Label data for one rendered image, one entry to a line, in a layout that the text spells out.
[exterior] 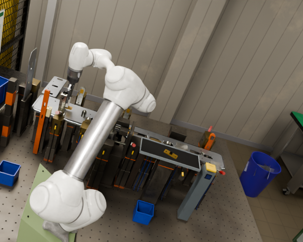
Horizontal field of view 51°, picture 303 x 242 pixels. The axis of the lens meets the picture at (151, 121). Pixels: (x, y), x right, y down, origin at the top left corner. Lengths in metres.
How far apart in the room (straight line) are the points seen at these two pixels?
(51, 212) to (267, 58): 3.51
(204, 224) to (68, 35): 2.76
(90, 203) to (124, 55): 2.76
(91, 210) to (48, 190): 0.26
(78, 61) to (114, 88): 0.60
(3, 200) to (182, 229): 1.08
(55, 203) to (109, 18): 2.86
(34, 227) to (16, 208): 0.38
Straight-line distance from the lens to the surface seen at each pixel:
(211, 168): 1.92
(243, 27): 4.11
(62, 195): 1.40
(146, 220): 2.03
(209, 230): 2.26
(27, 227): 1.59
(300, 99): 4.83
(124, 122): 1.91
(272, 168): 4.01
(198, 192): 2.02
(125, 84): 1.41
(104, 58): 2.02
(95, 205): 1.55
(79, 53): 1.95
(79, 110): 2.24
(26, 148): 2.31
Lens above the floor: 2.21
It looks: 30 degrees down
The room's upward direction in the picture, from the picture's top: 23 degrees clockwise
